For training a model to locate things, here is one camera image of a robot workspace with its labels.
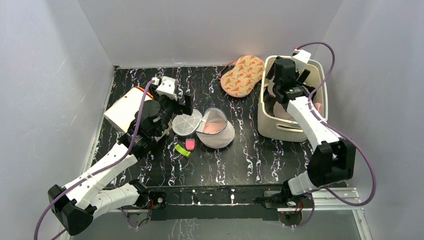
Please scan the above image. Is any cream plastic laundry basket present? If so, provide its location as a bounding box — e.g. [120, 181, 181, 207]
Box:
[257, 55, 329, 142]

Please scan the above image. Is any white orange cylindrical container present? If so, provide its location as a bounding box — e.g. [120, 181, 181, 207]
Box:
[103, 86, 144, 134]

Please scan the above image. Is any pink clip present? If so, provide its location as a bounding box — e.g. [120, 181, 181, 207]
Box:
[185, 138, 196, 151]

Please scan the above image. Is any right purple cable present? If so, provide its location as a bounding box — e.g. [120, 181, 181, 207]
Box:
[296, 41, 378, 208]

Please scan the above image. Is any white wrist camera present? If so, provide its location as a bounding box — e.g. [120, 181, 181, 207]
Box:
[291, 48, 311, 74]
[151, 76, 178, 101]

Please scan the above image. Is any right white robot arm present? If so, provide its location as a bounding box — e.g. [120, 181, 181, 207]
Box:
[257, 56, 356, 207]

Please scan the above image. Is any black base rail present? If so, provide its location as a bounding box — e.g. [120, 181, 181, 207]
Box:
[119, 183, 332, 222]

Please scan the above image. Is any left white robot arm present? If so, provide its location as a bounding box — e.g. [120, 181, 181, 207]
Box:
[48, 89, 193, 236]

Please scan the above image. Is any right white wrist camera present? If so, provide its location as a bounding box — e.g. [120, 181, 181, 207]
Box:
[291, 48, 311, 74]

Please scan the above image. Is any green clip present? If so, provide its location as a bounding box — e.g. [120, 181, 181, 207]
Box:
[174, 144, 191, 158]

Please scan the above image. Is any white mesh laundry bag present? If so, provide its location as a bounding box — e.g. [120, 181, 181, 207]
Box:
[172, 107, 235, 149]

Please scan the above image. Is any floral orange mesh bag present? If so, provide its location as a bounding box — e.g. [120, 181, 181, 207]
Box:
[220, 55, 265, 98]

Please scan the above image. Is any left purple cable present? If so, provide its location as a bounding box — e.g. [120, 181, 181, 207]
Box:
[33, 79, 157, 240]

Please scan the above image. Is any purple cable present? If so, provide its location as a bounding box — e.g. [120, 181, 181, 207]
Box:
[296, 41, 378, 208]
[33, 79, 157, 240]

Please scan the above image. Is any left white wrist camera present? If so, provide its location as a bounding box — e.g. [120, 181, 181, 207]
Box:
[151, 76, 178, 101]

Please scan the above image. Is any beige bra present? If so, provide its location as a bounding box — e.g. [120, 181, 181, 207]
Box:
[267, 79, 295, 122]

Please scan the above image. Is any pink garment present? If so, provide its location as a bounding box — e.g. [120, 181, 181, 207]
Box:
[314, 102, 323, 115]

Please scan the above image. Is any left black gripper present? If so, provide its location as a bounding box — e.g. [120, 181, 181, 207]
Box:
[150, 85, 193, 138]

